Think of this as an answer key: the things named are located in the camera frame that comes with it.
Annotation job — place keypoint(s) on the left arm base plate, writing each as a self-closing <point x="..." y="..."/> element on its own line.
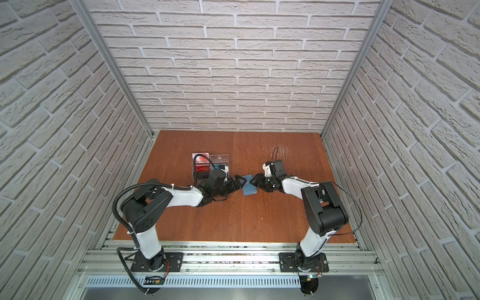
<point x="159" y="263"/>

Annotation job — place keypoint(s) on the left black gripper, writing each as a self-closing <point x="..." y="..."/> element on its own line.
<point x="241" y="184"/>

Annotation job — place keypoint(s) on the blue leather card holder wallet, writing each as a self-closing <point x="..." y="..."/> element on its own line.
<point x="248" y="189"/>

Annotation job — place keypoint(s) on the clear acrylic card organizer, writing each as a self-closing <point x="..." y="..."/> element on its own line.
<point x="200" y="172"/>

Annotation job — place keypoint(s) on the aluminium rail frame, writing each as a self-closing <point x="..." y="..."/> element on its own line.
<point x="234" y="258"/>

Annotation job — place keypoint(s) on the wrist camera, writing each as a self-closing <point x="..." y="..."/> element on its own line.
<point x="224" y="168"/>
<point x="267" y="169"/>

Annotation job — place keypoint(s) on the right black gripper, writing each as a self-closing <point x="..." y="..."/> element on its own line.
<point x="260" y="182"/>

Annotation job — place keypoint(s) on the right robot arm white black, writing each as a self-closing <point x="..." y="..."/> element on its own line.
<point x="325" y="211"/>

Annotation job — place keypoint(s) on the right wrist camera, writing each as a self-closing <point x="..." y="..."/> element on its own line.
<point x="267" y="169"/>

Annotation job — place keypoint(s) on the red white card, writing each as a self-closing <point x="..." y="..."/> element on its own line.
<point x="201" y="158"/>

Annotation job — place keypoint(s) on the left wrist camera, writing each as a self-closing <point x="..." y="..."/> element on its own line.
<point x="224" y="168"/>

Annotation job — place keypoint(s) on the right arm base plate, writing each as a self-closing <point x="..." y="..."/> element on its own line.
<point x="290" y="262"/>

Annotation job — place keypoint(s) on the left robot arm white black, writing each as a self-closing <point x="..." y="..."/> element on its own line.
<point x="138" y="208"/>

